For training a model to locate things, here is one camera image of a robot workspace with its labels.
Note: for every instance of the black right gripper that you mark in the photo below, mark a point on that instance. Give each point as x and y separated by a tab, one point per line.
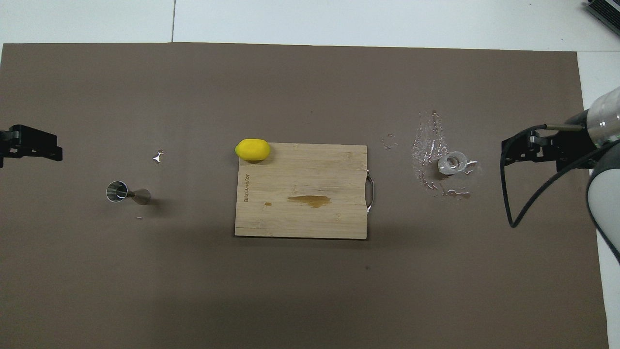
562	145

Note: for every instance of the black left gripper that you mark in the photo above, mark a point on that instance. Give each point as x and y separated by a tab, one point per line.
14	143

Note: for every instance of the clear glass cup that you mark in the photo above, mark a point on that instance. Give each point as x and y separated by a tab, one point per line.
453	163

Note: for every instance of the steel double jigger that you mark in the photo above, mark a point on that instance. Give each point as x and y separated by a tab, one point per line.
140	196

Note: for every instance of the small white scrap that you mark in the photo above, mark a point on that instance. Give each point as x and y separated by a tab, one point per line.
157	157

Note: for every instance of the grey ribbed device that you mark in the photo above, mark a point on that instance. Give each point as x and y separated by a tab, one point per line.
608	12

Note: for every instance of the yellow lemon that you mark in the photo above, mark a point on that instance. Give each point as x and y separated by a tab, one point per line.
252	150

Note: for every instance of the wooden cutting board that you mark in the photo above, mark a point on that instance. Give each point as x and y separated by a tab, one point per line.
300	218

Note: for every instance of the brown table mat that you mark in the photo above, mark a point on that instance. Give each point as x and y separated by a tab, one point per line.
310	300

